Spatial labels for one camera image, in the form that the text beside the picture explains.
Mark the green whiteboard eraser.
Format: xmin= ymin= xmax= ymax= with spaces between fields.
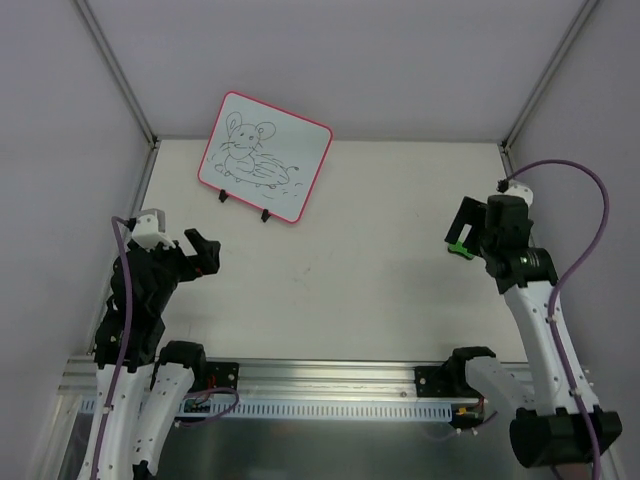
xmin=447 ymin=241 xmax=475 ymax=260

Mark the pink framed whiteboard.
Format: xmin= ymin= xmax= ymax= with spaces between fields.
xmin=197 ymin=91 xmax=333 ymax=224

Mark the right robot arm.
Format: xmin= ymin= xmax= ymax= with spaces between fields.
xmin=445 ymin=194 xmax=622 ymax=476

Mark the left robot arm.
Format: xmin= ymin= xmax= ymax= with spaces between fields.
xmin=79 ymin=229 xmax=221 ymax=479

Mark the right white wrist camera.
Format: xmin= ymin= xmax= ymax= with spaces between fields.
xmin=497 ymin=179 xmax=534 ymax=207

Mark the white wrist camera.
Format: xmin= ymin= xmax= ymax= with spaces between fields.
xmin=497 ymin=179 xmax=534 ymax=207
xmin=131 ymin=208 xmax=176 ymax=250

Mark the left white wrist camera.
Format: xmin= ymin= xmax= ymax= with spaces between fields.
xmin=131 ymin=208 xmax=176 ymax=250

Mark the wire whiteboard stand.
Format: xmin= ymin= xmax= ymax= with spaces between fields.
xmin=218 ymin=189 xmax=271 ymax=223

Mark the right aluminium frame post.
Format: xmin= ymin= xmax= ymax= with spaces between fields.
xmin=500 ymin=0 xmax=601 ymax=152

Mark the aluminium frame post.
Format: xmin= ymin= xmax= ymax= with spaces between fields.
xmin=74 ymin=0 xmax=160 ymax=149
xmin=500 ymin=0 xmax=601 ymax=152

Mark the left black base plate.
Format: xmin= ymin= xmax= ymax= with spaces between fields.
xmin=204 ymin=361 xmax=240 ymax=390

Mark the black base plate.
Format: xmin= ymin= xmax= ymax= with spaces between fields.
xmin=413 ymin=364 xmax=481 ymax=398
xmin=204 ymin=361 xmax=240 ymax=390

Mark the white slotted cable duct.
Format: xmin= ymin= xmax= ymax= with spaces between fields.
xmin=79 ymin=398 xmax=454 ymax=421

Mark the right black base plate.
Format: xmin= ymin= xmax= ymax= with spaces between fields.
xmin=413 ymin=364 xmax=481 ymax=398

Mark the aluminium mounting rail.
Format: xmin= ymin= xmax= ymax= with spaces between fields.
xmin=57 ymin=355 xmax=596 ymax=399

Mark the left aluminium frame post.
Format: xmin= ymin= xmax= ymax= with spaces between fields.
xmin=74 ymin=0 xmax=160 ymax=149

